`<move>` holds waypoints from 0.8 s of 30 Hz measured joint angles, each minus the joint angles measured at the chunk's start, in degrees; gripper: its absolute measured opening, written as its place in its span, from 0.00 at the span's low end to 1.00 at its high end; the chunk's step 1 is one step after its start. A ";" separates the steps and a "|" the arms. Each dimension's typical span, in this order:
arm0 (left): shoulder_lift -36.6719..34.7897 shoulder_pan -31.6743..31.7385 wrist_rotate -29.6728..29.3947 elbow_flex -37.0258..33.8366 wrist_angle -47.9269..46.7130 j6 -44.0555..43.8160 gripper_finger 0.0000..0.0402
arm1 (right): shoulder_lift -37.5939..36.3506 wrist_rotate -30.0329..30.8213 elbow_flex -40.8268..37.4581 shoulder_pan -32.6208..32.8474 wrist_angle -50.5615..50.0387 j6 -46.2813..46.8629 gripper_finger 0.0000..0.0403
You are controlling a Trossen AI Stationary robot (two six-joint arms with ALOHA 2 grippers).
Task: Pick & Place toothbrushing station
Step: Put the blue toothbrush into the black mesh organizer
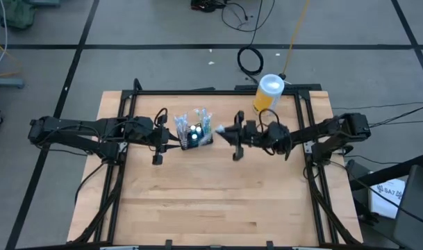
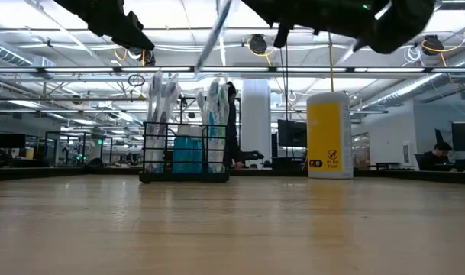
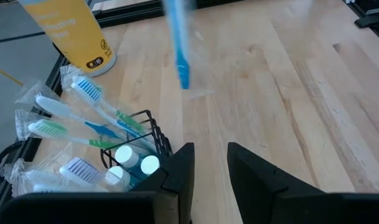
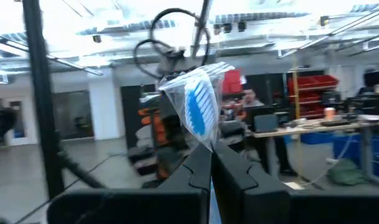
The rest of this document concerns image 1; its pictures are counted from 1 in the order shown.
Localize black floor cable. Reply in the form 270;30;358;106
331;100;423;111
376;119;423;126

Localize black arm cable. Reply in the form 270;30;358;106
258;108;281;128
154;107;169;128

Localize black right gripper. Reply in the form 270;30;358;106
220;111;267;162

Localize black floor device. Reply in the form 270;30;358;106
190;0;229;13

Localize black metal beam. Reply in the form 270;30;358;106
349;152;423;192

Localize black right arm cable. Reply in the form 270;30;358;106
258;108;281;128

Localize black chair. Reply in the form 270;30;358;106
393;165;423;250

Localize white paper sign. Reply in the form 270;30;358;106
368;178;406;220

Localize black box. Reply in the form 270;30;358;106
345;158;372;181

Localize green bag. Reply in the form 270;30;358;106
0;0;37;31

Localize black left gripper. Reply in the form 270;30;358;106
126;117;181;166

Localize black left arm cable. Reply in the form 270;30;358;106
154;107;169;128

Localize yellow wipes canister white lid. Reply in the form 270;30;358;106
252;73;286;115

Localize black wire caddy basket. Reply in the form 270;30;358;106
176;116;215;151

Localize black aluminium table frame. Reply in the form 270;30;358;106
67;78;364;250

